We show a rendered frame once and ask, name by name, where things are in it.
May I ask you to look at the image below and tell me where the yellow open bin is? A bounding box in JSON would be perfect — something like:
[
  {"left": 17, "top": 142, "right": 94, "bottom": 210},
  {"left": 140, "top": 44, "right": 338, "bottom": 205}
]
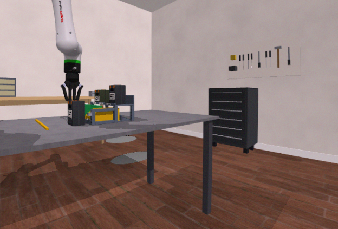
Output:
[{"left": 85, "top": 108, "right": 119, "bottom": 121}]

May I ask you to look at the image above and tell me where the green bin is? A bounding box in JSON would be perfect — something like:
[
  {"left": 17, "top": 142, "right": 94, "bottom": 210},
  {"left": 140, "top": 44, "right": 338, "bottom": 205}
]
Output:
[{"left": 85, "top": 104, "right": 102, "bottom": 115}]

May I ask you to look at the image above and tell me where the grey bin rack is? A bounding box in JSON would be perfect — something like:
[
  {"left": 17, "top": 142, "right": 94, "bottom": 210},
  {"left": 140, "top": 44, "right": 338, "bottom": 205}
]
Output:
[{"left": 85, "top": 95, "right": 134, "bottom": 125}]

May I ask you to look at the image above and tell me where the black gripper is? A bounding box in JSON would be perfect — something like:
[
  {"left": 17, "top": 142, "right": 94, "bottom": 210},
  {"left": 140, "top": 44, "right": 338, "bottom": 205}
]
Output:
[{"left": 60, "top": 73, "right": 83, "bottom": 101}]

